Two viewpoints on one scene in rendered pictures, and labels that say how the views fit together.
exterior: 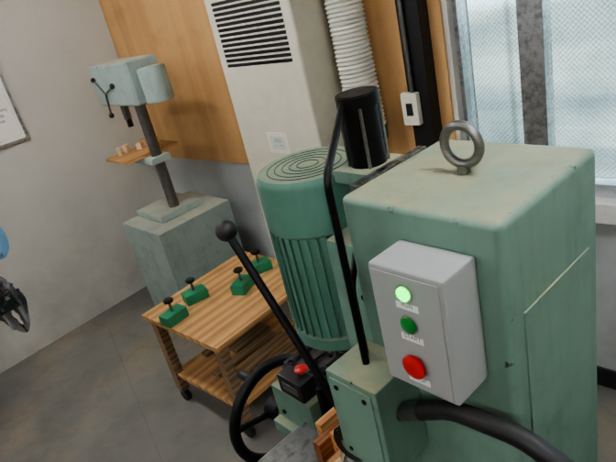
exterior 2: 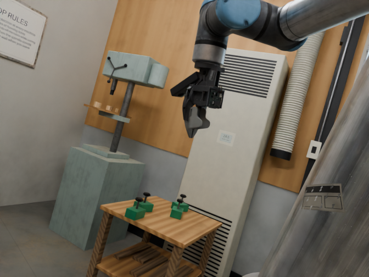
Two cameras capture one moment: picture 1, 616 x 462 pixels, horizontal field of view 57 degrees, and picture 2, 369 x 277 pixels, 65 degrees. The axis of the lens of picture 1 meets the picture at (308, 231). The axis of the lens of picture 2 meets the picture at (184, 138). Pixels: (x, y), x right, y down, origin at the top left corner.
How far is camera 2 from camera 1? 149 cm
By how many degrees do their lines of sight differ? 32
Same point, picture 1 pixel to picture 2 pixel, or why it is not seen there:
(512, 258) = not seen: outside the picture
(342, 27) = (297, 95)
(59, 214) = (16, 123)
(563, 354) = not seen: outside the picture
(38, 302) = not seen: outside the picture
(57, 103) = (60, 61)
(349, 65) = (292, 114)
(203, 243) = (123, 182)
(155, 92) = (159, 79)
